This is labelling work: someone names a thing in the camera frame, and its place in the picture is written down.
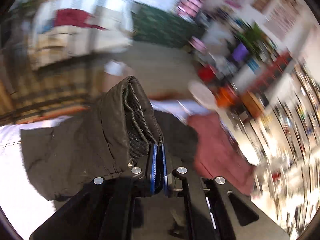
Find black padded jacket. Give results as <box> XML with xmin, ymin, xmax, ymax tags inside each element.
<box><xmin>20</xmin><ymin>76</ymin><xmax>198</xmax><ymax>201</ymax></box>

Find maroon folded blanket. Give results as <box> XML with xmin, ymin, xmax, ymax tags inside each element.
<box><xmin>188</xmin><ymin>112</ymin><xmax>255</xmax><ymax>196</ymax></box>

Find orange container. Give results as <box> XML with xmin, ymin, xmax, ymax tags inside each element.
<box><xmin>215</xmin><ymin>86</ymin><xmax>239</xmax><ymax>107</ymax></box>

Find white bed with red cloth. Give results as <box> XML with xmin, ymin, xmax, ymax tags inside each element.
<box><xmin>28</xmin><ymin>0</ymin><xmax>133</xmax><ymax>70</ymax></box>

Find green patterned rug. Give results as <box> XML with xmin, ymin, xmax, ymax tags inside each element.
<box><xmin>132</xmin><ymin>3</ymin><xmax>205</xmax><ymax>48</ymax></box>

